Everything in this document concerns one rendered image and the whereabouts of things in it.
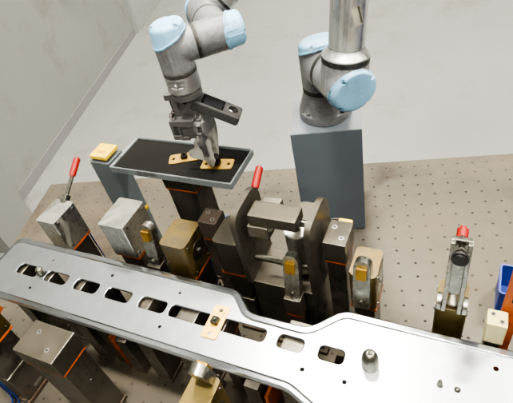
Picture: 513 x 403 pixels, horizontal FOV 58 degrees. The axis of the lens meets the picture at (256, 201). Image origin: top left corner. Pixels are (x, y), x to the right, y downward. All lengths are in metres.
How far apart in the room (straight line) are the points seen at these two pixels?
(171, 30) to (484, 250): 1.09
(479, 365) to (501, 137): 2.31
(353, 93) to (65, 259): 0.87
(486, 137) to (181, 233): 2.34
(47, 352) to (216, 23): 0.79
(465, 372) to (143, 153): 0.93
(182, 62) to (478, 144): 2.35
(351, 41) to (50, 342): 0.95
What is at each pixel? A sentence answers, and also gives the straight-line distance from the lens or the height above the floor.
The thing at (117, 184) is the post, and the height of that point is 1.06.
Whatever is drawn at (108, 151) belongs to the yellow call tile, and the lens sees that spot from 1.39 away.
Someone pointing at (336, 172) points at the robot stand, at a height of 0.95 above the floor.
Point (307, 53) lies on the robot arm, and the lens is 1.26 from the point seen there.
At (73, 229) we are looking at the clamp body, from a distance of 1.46.
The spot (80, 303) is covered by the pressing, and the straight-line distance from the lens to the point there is 1.24.
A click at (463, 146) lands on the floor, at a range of 3.07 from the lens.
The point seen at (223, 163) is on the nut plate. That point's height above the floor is 1.16.
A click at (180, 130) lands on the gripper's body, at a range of 1.11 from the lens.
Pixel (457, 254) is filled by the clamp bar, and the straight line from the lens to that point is 0.86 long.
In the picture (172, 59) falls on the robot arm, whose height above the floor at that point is 1.47.
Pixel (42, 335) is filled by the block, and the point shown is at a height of 1.03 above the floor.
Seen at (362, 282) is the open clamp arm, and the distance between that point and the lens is 1.01.
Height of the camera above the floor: 1.87
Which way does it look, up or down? 42 degrees down
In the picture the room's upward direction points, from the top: 14 degrees counter-clockwise
